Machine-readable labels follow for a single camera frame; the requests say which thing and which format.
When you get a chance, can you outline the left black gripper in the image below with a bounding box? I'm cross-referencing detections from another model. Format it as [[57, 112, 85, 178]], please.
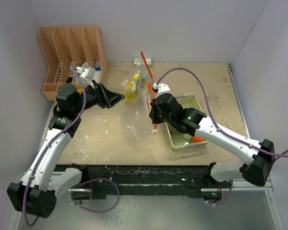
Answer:
[[72, 80, 124, 114]]

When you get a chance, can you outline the yellow banana bunch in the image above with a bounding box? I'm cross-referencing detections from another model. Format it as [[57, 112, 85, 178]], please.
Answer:
[[123, 73, 140, 102]]

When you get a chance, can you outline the clear zip bag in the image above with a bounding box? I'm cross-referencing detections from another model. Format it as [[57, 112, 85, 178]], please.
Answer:
[[121, 83, 157, 142], [122, 51, 154, 102]]

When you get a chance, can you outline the green cucumber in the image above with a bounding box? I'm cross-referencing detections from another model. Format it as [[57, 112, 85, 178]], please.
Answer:
[[136, 77, 147, 91]]

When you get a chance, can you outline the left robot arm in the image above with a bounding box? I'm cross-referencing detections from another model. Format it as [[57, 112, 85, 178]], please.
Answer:
[[7, 82, 125, 219]]

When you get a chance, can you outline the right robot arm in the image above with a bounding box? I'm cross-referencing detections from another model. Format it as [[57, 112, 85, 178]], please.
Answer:
[[149, 93, 275, 187]]

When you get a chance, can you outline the white blue box organizer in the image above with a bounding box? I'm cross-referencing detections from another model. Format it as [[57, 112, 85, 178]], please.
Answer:
[[92, 60, 101, 83]]

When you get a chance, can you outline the pale green plastic basket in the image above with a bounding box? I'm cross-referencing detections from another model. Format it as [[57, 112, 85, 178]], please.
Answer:
[[166, 94, 209, 151]]

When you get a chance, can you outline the orange fruit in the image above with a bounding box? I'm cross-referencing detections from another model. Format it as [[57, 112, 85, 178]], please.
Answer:
[[192, 136, 206, 143]]

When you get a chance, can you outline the small green white box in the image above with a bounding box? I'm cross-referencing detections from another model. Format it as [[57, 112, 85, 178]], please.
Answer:
[[133, 57, 152, 67]]

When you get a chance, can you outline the peach desk organizer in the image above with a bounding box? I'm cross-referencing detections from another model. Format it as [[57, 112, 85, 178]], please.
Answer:
[[37, 25, 107, 101]]

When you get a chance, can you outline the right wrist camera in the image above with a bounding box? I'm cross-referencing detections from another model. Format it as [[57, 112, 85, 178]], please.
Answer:
[[152, 83, 170, 98]]

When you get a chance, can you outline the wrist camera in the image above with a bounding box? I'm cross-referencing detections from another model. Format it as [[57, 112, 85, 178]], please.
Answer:
[[76, 67, 96, 85], [152, 83, 170, 98]]

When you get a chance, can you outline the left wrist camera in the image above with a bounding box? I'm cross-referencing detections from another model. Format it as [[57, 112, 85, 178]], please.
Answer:
[[76, 67, 96, 85]]

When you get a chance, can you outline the black table edge rail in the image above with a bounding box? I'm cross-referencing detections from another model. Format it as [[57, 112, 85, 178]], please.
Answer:
[[52, 162, 257, 200]]

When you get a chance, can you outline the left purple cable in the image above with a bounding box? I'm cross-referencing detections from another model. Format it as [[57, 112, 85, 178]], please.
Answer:
[[22, 67, 120, 228]]

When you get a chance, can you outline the purple cable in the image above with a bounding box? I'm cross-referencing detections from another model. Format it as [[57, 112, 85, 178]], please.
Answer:
[[156, 68, 288, 207], [22, 67, 120, 228]]

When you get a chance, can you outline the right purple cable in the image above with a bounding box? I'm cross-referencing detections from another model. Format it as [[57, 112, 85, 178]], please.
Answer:
[[156, 68, 288, 207]]

